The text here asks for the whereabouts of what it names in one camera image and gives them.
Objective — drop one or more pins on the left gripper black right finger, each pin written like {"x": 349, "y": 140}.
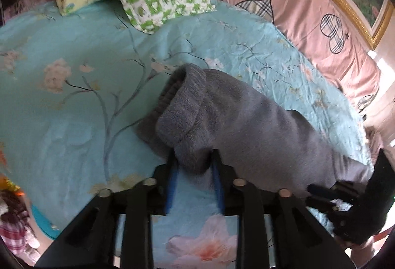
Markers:
{"x": 275, "y": 230}

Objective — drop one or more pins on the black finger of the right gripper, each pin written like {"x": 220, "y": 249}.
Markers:
{"x": 342, "y": 189}
{"x": 334, "y": 206}

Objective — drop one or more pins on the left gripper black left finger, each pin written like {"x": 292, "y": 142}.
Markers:
{"x": 90, "y": 239}

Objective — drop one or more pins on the grey fleece pants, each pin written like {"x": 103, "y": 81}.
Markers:
{"x": 200, "y": 110}

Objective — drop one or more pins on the turquoise floral bed sheet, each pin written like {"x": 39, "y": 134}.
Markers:
{"x": 73, "y": 86}

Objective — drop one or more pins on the pink quilt with plaid hearts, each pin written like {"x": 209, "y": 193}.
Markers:
{"x": 327, "y": 38}

